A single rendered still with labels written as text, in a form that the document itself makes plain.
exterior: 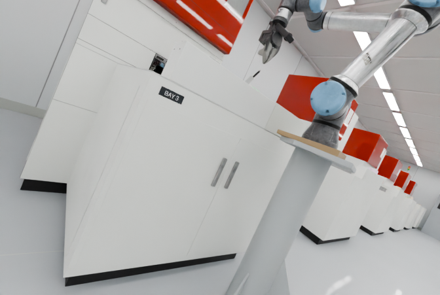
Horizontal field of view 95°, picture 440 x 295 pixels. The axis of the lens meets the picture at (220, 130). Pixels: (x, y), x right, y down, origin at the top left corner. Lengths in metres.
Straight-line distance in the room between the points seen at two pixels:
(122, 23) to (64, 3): 1.53
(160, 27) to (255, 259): 1.30
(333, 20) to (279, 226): 0.94
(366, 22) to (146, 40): 1.08
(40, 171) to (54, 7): 1.80
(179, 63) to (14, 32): 2.23
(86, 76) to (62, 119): 0.26
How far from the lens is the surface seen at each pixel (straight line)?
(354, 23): 1.14
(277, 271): 1.08
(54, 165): 1.42
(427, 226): 12.96
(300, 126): 1.29
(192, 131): 0.78
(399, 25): 0.94
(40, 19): 2.79
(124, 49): 1.31
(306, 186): 0.93
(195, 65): 0.75
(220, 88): 0.81
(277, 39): 1.05
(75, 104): 1.31
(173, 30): 1.40
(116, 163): 0.74
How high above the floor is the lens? 0.77
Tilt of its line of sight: 3 degrees down
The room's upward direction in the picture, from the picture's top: 24 degrees clockwise
